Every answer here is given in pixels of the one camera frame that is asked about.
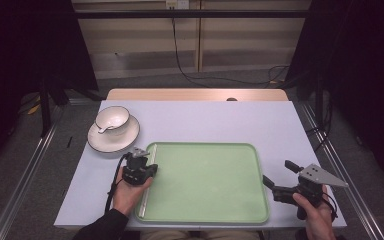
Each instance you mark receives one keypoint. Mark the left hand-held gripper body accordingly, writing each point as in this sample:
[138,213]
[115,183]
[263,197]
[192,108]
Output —
[135,170]

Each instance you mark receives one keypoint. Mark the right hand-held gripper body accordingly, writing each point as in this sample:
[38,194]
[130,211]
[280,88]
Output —
[310,191]

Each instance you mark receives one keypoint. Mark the white plate with dark rim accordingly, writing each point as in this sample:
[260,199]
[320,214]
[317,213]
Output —
[113,144]

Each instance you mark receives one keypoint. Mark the green plastic tray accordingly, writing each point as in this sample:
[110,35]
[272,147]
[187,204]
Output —
[206,183]

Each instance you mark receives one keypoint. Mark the white bowl with dark rim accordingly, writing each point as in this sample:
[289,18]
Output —
[112,116]

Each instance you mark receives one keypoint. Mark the person's left hand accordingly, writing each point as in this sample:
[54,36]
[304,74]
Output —
[125,196]

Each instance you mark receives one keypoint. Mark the person's right hand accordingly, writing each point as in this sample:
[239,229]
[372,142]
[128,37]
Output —
[320,223]

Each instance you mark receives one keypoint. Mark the white table cover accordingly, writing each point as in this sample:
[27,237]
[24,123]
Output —
[196,123]

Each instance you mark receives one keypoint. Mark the black metal stand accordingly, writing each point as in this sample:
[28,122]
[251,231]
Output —
[319,100]
[45,110]

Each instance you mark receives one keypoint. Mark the wooden table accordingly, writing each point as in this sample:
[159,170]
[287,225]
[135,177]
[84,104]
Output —
[180,94]

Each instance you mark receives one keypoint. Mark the black curtain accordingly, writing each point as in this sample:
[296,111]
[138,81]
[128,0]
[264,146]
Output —
[20,50]
[363,66]

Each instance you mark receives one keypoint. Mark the black horizontal bar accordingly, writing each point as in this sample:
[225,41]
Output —
[193,14]

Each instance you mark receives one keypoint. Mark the aluminium floor rail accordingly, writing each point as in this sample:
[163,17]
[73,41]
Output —
[23,183]
[350,173]

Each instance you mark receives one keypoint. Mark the white wall socket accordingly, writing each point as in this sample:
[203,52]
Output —
[177,4]

